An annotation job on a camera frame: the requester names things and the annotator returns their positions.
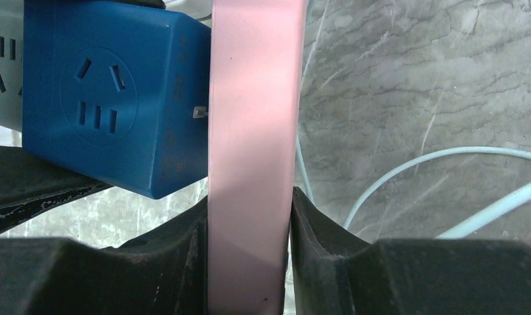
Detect thin pale green cable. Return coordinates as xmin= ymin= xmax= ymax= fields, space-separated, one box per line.
xmin=294 ymin=135 xmax=531 ymax=240

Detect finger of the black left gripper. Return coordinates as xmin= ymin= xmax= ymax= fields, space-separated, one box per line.
xmin=0 ymin=146 xmax=112 ymax=234

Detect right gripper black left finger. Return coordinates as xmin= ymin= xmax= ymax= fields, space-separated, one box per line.
xmin=0 ymin=199 xmax=207 ymax=314

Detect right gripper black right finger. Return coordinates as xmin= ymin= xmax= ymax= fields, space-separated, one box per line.
xmin=291 ymin=188 xmax=531 ymax=314

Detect pink slim power strip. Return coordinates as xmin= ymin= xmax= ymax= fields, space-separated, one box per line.
xmin=207 ymin=1 xmax=307 ymax=314

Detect blue cube adapter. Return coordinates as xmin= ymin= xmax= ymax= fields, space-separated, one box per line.
xmin=22 ymin=1 xmax=211 ymax=199

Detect dark green cube adapter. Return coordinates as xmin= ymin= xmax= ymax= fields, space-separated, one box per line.
xmin=0 ymin=0 xmax=24 ymax=131

